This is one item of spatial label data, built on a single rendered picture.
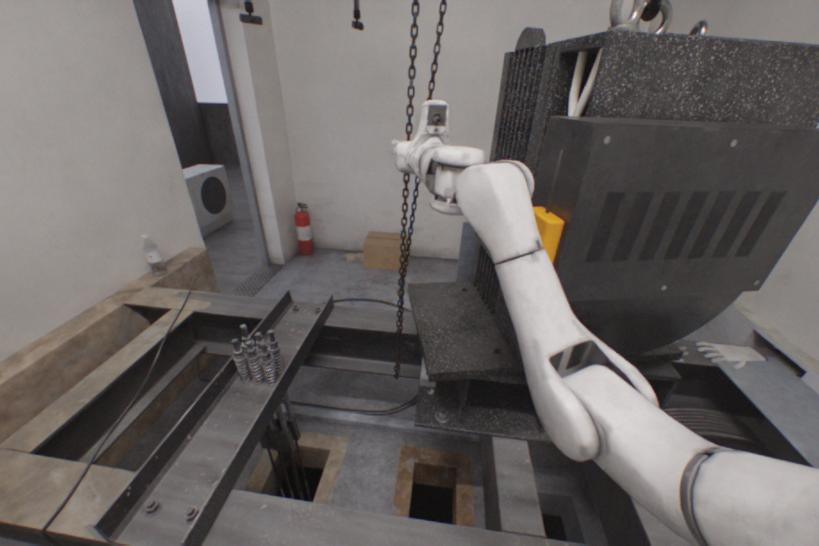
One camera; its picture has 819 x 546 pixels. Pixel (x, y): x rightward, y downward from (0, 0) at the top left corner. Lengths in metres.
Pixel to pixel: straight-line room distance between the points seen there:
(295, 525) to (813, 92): 1.35
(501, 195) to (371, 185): 2.86
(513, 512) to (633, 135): 0.82
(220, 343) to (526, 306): 1.61
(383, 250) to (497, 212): 2.66
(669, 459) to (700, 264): 0.49
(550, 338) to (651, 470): 0.14
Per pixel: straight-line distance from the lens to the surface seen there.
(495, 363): 0.91
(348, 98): 3.16
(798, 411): 1.68
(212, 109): 8.16
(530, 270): 0.40
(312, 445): 1.85
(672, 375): 1.16
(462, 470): 1.77
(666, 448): 0.36
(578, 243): 0.59
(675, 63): 0.77
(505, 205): 0.39
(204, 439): 1.15
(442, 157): 0.45
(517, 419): 1.11
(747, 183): 0.76
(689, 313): 0.87
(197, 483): 1.07
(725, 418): 1.55
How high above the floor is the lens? 1.52
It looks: 30 degrees down
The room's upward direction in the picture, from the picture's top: 2 degrees clockwise
